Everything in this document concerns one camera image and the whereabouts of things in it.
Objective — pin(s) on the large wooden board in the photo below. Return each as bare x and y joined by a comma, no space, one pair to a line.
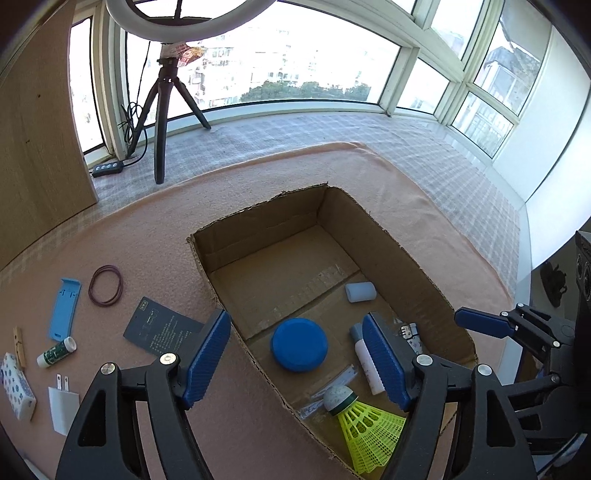
41,138

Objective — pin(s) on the cardboard box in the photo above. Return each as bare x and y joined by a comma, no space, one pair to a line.
277,258

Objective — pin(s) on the small pink tube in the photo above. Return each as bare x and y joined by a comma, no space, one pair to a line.
364,364

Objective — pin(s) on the dark printed card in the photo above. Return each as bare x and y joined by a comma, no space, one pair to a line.
157,323

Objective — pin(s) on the wooden clothespin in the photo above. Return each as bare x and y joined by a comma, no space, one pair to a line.
20,347

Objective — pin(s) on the patterned lighter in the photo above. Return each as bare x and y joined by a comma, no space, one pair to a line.
413,339

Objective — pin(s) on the black tripod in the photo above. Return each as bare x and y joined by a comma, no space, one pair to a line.
161,120

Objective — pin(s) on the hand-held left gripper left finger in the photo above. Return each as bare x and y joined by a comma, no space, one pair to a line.
205,364

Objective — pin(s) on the blue plastic phone stand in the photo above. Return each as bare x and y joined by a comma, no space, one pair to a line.
64,309

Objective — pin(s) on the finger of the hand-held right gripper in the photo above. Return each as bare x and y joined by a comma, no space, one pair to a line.
531,390
482,321

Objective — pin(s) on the white charger plug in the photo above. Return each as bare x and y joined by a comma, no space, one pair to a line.
62,406

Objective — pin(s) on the green white lip balm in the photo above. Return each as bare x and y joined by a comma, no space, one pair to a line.
55,353

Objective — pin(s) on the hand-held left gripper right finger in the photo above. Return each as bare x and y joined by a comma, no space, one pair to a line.
383,360

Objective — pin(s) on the blue round lid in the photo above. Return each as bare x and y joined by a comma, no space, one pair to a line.
299,345

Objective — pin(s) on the polka dot tissue pack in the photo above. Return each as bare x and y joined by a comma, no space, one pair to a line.
16,390

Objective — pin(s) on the brown rubber bands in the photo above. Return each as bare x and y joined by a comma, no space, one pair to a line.
91,285

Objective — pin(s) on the white translucent eraser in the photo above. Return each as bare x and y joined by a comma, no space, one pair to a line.
360,291

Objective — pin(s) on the yellow plastic shuttlecock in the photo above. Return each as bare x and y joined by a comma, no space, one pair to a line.
369,424

